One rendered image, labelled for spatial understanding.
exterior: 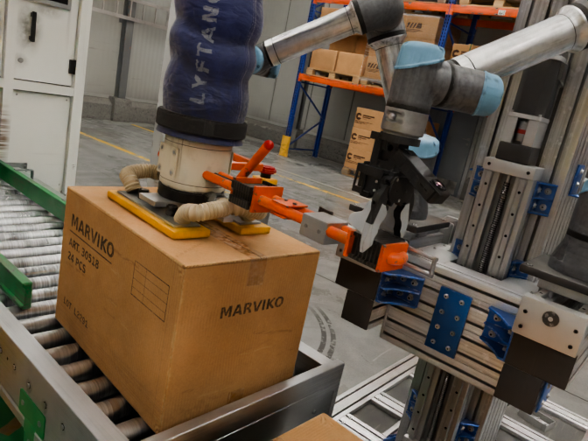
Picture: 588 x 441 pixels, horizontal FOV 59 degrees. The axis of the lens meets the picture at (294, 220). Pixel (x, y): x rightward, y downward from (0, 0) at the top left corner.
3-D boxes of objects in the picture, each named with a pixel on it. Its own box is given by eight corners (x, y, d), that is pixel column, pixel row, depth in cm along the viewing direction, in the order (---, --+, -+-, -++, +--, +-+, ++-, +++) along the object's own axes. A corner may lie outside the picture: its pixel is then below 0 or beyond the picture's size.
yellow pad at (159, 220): (106, 196, 139) (108, 178, 137) (141, 196, 146) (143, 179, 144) (172, 240, 116) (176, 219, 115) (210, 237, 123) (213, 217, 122)
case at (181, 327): (54, 318, 153) (66, 185, 143) (173, 298, 181) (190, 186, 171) (157, 437, 113) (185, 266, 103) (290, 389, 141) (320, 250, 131)
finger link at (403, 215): (383, 234, 103) (383, 192, 98) (409, 244, 99) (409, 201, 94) (374, 241, 101) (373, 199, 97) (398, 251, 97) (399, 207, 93)
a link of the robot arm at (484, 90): (477, 73, 98) (425, 60, 95) (514, 74, 88) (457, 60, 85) (465, 115, 100) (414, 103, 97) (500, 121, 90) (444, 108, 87)
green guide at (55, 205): (-7, 173, 285) (-6, 157, 283) (13, 173, 293) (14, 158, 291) (157, 287, 186) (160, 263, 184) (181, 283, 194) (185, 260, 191)
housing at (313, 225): (297, 234, 104) (301, 212, 103) (319, 232, 109) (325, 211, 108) (322, 246, 99) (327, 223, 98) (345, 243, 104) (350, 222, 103)
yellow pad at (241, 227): (169, 197, 152) (171, 180, 151) (198, 197, 159) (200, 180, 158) (240, 235, 129) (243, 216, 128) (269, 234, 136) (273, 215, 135)
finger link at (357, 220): (342, 243, 94) (365, 198, 95) (367, 255, 91) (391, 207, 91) (333, 238, 92) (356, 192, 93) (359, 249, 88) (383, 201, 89)
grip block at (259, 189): (225, 201, 118) (229, 176, 116) (258, 201, 125) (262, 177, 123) (248, 213, 112) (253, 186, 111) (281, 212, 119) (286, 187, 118)
